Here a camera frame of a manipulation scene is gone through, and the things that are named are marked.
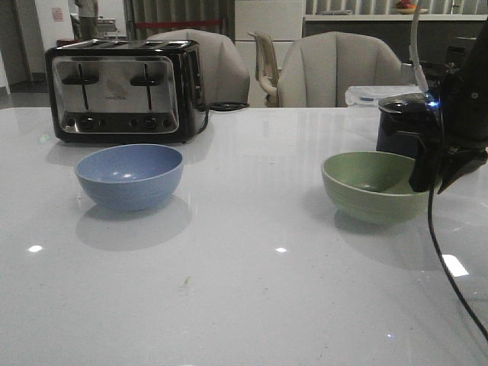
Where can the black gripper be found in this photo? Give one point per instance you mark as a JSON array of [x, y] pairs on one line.
[[456, 123]]

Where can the green bowl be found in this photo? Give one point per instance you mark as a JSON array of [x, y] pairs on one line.
[[373, 186]]

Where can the blue bowl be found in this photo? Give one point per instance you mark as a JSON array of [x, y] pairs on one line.
[[130, 177]]

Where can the dark blue cooking pot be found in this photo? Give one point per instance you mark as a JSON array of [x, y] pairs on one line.
[[400, 129]]

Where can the clear plastic container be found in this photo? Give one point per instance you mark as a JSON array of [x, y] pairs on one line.
[[371, 95]]

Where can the right beige upholstered chair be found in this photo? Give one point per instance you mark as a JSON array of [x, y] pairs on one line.
[[318, 69]]

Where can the beige upholstered chair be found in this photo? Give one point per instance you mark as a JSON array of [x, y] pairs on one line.
[[318, 69], [225, 78]]

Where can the fruit bowl on counter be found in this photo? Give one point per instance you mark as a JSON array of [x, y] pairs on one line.
[[408, 7]]

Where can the cream plastic chair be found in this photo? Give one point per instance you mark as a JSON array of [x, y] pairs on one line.
[[266, 67]]

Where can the white cabinet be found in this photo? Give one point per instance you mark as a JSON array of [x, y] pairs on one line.
[[281, 20]]

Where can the left beige upholstered chair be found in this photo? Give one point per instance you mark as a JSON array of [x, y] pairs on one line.
[[225, 78]]

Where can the black and chrome toaster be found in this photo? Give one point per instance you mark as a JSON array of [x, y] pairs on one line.
[[107, 91]]

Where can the person in background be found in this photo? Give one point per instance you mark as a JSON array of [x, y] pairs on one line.
[[88, 11]]

